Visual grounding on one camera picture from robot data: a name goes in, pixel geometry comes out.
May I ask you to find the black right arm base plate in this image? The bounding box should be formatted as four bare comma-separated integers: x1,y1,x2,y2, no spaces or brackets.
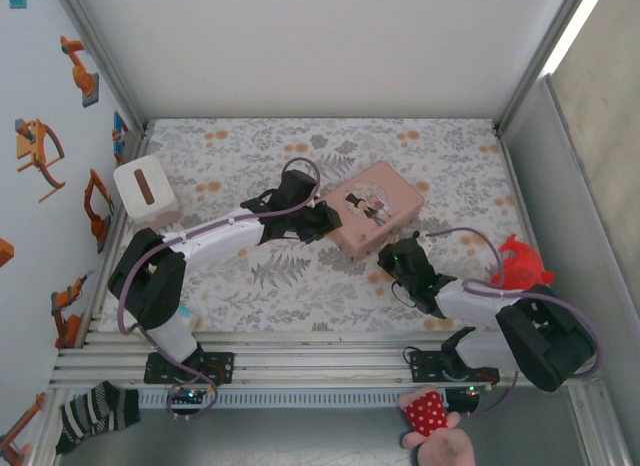
409,349,500,385

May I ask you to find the aluminium frame post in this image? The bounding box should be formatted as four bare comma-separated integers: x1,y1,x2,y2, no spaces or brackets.
52,0,147,133
497,0,594,133

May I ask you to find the pink plush with polka dots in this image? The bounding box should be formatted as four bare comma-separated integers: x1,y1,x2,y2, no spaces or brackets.
397,385,476,466

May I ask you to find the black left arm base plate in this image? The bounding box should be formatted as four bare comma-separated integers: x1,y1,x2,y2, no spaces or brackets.
143,351,236,386

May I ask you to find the aluminium rail frame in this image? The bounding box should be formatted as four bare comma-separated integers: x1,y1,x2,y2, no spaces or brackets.
48,329,607,388

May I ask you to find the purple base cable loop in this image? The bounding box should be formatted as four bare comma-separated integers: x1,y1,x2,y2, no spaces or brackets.
167,373,222,422
469,370,520,418

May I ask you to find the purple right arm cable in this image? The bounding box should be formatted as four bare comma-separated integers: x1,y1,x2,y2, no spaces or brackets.
422,227,602,379

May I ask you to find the red plush toy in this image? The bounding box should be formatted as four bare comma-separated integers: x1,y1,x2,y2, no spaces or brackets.
489,233,555,292

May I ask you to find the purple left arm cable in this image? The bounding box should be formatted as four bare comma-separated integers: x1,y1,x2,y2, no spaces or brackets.
118,157,323,387

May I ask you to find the black controller board with LEDs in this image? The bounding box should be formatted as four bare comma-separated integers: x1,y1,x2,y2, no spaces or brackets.
444,384,484,416
169,384,207,407

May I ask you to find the floral patterned table mat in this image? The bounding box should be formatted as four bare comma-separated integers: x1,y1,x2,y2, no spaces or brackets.
97,117,564,333

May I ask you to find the blue and orange machine sticker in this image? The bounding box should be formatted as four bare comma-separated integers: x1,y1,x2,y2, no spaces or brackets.
110,110,131,166

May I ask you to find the white tissue box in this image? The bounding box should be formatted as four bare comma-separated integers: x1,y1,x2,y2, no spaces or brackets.
112,154,181,226

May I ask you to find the orange gripper arm sticker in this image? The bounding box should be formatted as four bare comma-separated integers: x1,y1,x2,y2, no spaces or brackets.
0,393,47,466

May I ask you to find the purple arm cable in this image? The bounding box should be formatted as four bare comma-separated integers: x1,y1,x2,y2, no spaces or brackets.
422,227,602,379
118,157,323,387

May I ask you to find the black white striped sock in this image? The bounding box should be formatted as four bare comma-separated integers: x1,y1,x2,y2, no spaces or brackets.
54,380,141,456

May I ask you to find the orange curved frame sticker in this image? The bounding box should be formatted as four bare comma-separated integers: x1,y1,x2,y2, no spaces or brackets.
14,118,67,204

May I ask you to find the perforated grey cable duct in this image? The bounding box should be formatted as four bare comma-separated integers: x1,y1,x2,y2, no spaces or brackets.
137,388,451,410

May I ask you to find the pink wedding couple box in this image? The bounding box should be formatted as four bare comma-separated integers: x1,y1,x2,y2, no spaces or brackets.
324,160,426,262

